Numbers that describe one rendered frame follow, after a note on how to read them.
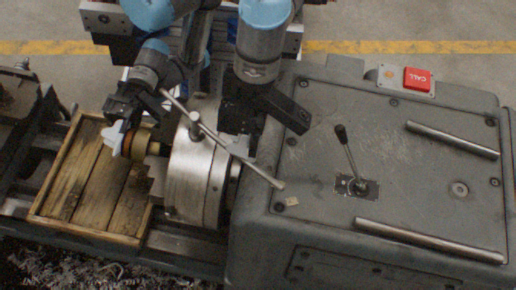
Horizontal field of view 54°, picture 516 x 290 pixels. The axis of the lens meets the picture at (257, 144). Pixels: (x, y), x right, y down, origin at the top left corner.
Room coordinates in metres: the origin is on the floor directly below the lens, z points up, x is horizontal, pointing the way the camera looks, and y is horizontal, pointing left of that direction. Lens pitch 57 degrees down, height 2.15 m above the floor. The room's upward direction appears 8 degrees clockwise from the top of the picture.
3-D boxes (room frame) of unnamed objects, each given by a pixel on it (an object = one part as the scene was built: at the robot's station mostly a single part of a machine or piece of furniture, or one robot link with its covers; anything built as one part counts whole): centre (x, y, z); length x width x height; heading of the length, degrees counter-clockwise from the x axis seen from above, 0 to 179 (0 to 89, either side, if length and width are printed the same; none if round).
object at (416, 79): (0.81, -0.34, 1.26); 0.06 x 0.06 x 0.02; 86
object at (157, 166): (0.54, 0.21, 1.09); 0.12 x 0.11 x 0.05; 176
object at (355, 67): (0.82, -0.17, 1.24); 0.09 x 0.08 x 0.03; 86
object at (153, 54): (0.90, 0.32, 1.08); 0.11 x 0.08 x 0.09; 174
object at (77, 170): (0.64, 0.40, 0.89); 0.36 x 0.30 x 0.04; 176
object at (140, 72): (0.82, 0.33, 1.08); 0.08 x 0.05 x 0.08; 84
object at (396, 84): (0.81, -0.32, 1.23); 0.13 x 0.08 x 0.05; 86
